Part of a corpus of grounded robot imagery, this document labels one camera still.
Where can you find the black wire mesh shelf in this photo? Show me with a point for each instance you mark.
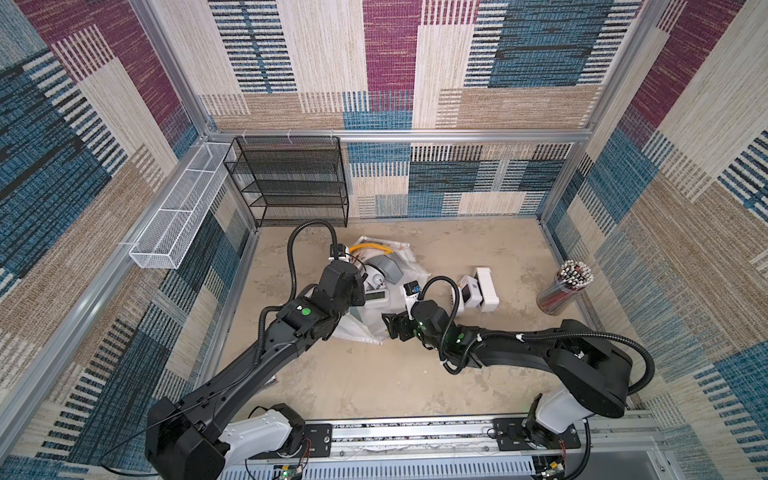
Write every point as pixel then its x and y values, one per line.
pixel 286 181

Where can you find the cup of coloured pencils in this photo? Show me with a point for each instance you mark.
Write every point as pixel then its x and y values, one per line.
pixel 571 278

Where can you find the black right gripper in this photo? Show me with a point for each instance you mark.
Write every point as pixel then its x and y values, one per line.
pixel 398 325

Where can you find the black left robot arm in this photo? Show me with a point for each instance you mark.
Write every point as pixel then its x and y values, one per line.
pixel 258 366

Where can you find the grey square device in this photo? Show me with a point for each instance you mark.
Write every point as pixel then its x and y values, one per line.
pixel 388 267

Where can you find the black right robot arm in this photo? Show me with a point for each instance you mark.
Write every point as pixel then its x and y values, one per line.
pixel 597 371

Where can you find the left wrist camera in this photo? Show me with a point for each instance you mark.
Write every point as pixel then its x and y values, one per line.
pixel 338 251

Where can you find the white canvas bag yellow handles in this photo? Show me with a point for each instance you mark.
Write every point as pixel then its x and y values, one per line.
pixel 365 325

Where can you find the white rectangular alarm clock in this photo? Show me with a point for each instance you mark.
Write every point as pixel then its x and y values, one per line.
pixel 490 300

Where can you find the white digital timer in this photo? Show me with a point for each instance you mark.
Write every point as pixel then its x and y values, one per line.
pixel 378 298

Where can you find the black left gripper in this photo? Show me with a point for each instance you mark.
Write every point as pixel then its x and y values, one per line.
pixel 359 292

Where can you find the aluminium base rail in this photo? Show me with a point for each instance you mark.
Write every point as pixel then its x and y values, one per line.
pixel 278 444

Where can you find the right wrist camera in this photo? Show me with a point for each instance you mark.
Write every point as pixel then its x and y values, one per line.
pixel 411 289

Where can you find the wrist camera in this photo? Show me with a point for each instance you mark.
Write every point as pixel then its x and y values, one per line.
pixel 411 289
pixel 338 251

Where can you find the white wire mesh basket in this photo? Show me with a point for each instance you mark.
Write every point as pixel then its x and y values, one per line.
pixel 164 243

